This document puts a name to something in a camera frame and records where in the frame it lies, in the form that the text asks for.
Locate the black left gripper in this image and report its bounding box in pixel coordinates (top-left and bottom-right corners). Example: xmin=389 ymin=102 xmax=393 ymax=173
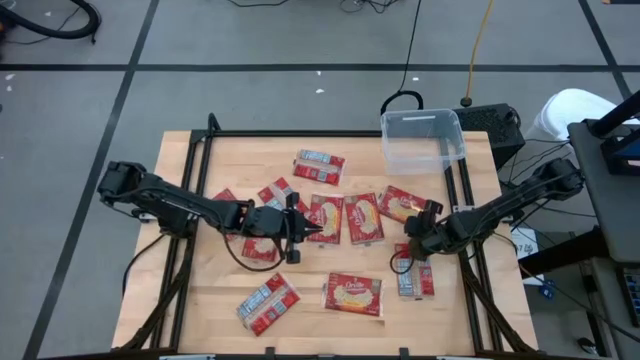
xmin=247 ymin=191 xmax=324 ymax=265

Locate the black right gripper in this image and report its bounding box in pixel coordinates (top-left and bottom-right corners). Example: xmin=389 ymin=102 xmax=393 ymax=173
xmin=404 ymin=199 xmax=452 ymax=261

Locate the clear plastic bin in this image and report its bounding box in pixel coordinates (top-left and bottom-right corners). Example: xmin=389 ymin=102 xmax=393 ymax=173
xmin=380 ymin=108 xmax=468 ymax=176

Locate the white paper sheet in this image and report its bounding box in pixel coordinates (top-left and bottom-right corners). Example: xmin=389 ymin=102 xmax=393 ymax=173
xmin=509 ymin=227 xmax=540 ymax=261

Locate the black computer case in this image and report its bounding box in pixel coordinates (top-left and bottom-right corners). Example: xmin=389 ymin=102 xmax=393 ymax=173
xmin=452 ymin=103 xmax=527 ymax=171

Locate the black beam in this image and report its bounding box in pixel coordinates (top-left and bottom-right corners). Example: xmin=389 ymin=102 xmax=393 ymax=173
xmin=518 ymin=227 xmax=609 ymax=279

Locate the white rounded object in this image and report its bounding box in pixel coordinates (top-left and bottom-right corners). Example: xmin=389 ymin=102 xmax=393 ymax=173
xmin=524 ymin=88 xmax=640 ymax=144

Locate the grey cart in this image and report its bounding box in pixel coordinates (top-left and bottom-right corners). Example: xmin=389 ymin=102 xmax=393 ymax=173
xmin=567 ymin=119 xmax=640 ymax=266

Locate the dark blue box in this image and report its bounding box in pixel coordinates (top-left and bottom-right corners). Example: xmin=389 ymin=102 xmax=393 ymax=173
xmin=599 ymin=134 xmax=640 ymax=176

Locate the dark keyboard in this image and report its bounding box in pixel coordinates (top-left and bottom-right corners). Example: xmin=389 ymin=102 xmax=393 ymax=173
xmin=621 ymin=267 xmax=640 ymax=329

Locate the black pole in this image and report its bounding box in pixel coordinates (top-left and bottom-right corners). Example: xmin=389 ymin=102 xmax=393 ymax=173
xmin=588 ymin=89 xmax=640 ymax=139

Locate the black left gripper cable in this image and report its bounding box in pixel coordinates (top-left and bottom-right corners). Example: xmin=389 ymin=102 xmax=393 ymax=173
xmin=219 ymin=227 xmax=292 ymax=274

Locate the black metal table frame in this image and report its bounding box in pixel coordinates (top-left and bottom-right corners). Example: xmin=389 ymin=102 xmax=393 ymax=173
xmin=119 ymin=112 xmax=539 ymax=360

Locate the black arm base cable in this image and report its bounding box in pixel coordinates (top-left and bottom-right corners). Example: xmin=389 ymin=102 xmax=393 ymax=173
xmin=121 ymin=232 xmax=169 ymax=299

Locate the black hanging cable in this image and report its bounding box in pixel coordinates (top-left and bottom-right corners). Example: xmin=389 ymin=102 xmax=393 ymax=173
xmin=379 ymin=0 xmax=425 ymax=117

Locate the yellow hanging cable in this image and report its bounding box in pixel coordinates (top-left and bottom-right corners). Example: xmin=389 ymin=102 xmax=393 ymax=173
xmin=464 ymin=0 xmax=496 ymax=99

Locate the black cable tangle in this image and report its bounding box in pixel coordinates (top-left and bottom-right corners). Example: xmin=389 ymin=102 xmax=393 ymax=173
xmin=339 ymin=0 xmax=404 ymax=15

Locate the thin black floor cable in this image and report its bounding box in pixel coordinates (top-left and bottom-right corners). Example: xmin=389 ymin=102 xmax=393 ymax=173
xmin=224 ymin=0 xmax=291 ymax=9

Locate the thick black hose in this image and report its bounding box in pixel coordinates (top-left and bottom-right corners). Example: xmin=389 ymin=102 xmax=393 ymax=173
xmin=0 ymin=0 xmax=103 ymax=45

